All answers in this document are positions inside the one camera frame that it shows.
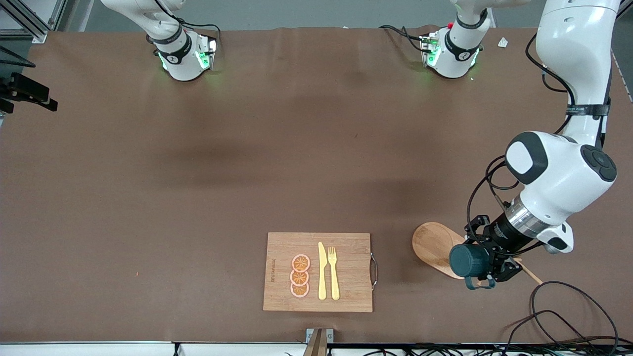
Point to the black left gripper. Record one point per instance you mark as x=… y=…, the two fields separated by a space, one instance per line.
x=503 y=232

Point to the teal ribbed ceramic mug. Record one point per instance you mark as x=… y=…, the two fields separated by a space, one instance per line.
x=467 y=261

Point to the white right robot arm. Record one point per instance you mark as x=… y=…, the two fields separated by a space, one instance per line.
x=180 y=62

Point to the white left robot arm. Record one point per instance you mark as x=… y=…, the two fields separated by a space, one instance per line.
x=564 y=173

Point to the wooden mug tree stand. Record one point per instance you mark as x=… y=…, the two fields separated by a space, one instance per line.
x=432 y=242

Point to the yellow plastic fork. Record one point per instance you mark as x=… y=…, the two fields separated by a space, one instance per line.
x=334 y=277

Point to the yellow plastic knife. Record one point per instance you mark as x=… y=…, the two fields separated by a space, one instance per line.
x=322 y=272

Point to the orange slice toy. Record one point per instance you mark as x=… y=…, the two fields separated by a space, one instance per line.
x=300 y=262

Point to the white paper scrap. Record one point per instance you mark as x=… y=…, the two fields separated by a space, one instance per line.
x=503 y=42

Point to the metal bracket with brown bar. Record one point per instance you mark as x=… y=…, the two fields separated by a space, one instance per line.
x=319 y=341

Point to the black clamp mount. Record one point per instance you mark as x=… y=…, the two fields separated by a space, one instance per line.
x=29 y=91

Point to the aluminium frame profile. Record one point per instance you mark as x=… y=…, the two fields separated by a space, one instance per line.
x=29 y=22

